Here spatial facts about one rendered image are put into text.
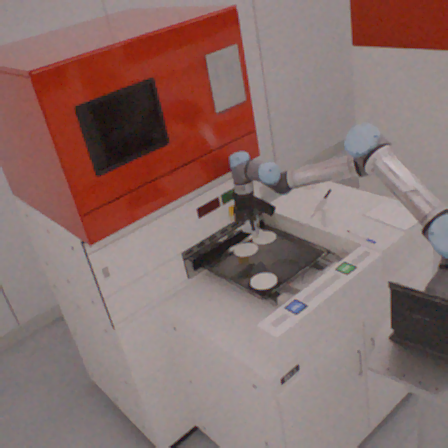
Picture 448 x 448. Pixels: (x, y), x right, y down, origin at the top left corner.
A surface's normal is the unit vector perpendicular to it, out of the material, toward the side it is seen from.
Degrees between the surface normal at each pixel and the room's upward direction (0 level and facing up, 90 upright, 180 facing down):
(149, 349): 90
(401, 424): 0
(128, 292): 90
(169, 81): 90
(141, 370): 90
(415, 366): 0
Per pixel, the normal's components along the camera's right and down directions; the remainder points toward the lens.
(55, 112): 0.65, 0.28
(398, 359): -0.18, -0.85
